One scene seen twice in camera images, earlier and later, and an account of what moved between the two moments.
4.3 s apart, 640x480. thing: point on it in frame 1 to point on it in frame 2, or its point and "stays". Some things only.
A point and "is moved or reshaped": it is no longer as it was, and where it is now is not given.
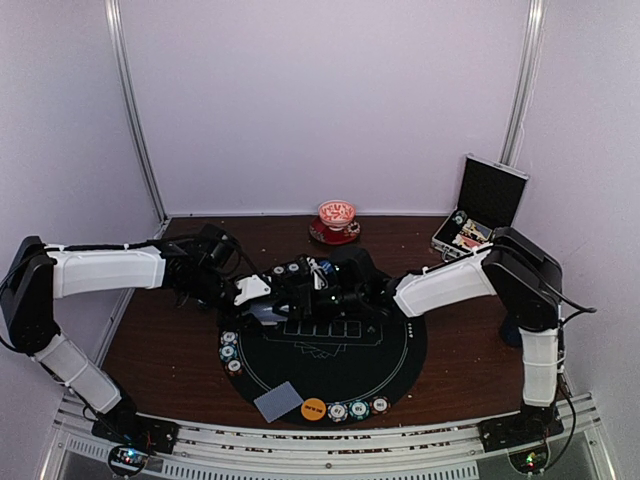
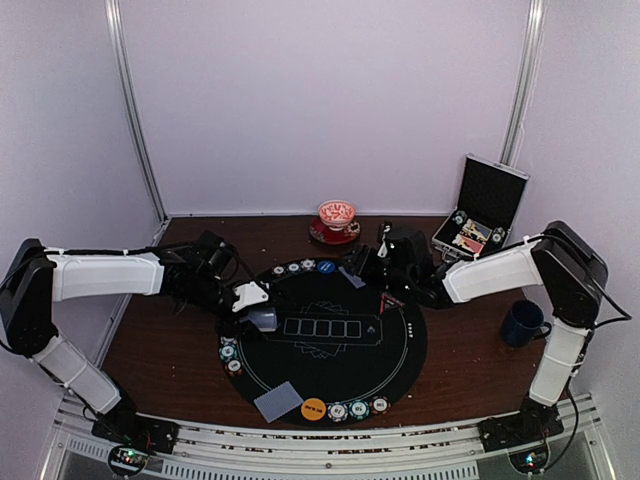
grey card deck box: [266, 313] is moved or reshaped
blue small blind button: [326, 265] stays
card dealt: [278, 401] stays
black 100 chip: [278, 270] stays
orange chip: [233, 367] stays
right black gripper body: [350, 300] to [396, 278]
